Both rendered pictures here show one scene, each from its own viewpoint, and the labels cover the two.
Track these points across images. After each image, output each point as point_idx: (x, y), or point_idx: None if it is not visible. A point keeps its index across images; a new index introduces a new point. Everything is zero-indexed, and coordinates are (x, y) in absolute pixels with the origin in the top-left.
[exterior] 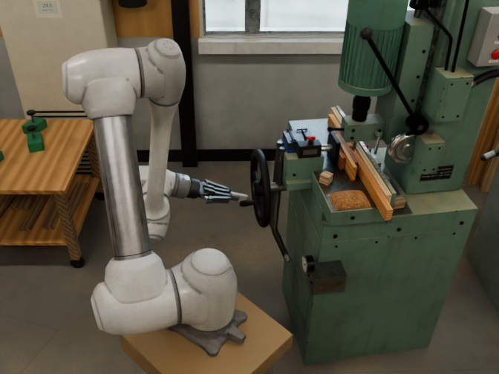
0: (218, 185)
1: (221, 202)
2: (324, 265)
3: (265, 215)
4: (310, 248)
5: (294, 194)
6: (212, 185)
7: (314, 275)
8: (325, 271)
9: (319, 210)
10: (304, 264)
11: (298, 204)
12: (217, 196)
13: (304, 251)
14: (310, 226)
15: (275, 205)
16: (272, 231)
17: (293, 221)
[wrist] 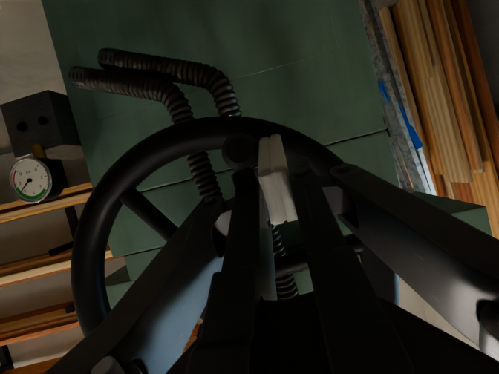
0: (382, 260)
1: (172, 240)
2: (78, 149)
3: (73, 302)
4: (131, 120)
5: (321, 105)
6: (433, 292)
7: (29, 155)
8: (60, 153)
9: (143, 266)
10: (28, 181)
11: (270, 121)
12: (194, 321)
13: (157, 54)
14: (163, 170)
15: (202, 197)
16: (158, 92)
17: (278, 24)
